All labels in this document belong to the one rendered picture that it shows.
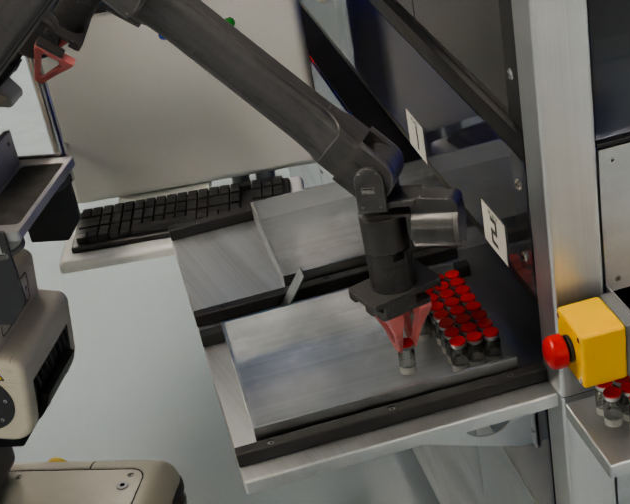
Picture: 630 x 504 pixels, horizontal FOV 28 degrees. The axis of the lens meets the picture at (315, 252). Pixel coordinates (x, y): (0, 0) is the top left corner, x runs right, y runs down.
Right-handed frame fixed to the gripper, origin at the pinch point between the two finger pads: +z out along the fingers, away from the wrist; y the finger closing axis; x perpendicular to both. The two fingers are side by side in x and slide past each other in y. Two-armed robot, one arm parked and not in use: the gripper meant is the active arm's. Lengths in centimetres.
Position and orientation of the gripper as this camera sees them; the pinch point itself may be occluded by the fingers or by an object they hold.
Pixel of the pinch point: (404, 342)
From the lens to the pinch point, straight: 162.2
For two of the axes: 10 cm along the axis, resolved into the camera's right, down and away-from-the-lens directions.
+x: -4.6, -3.6, 8.1
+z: 1.9, 8.6, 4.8
